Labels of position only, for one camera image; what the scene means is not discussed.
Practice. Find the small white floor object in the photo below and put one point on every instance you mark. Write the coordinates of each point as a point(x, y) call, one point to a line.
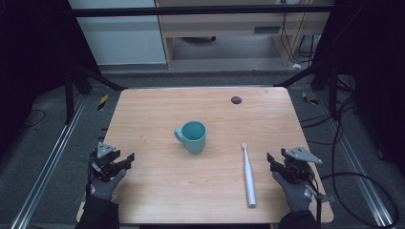
point(296, 66)

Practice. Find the black metal crossbar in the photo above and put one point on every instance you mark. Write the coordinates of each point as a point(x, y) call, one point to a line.
point(191, 11)

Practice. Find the light wooden desk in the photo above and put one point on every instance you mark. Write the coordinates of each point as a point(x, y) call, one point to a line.
point(223, 27)

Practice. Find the dark curtain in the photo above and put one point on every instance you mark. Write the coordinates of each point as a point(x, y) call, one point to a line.
point(372, 73)
point(31, 63)

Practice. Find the aluminium floor rail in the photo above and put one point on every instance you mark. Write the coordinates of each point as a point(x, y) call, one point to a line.
point(47, 165)
point(353, 159)

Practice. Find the white cabinet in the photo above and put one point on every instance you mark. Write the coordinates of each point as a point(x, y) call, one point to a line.
point(121, 38)

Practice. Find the black metal stand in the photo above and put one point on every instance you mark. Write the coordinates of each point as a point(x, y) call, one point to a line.
point(68, 95)
point(332, 92)

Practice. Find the teal cup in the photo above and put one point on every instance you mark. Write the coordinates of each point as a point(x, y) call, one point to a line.
point(192, 136)

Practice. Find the person's left hand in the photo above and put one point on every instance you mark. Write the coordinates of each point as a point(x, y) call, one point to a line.
point(105, 187)

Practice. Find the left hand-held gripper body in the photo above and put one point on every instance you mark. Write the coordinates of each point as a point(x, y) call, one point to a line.
point(106, 159)

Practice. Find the person's right hand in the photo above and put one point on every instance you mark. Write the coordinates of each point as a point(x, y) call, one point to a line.
point(296, 195)

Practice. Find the dark round table grommet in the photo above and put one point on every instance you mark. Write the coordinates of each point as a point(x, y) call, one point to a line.
point(236, 100)

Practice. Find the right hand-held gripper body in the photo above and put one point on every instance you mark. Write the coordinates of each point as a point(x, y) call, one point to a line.
point(299, 167)

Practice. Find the white electric toothbrush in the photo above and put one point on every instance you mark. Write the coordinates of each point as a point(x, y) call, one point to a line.
point(249, 178)

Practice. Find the yellow black tape strip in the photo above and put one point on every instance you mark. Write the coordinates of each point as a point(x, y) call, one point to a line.
point(102, 102)
point(309, 99)

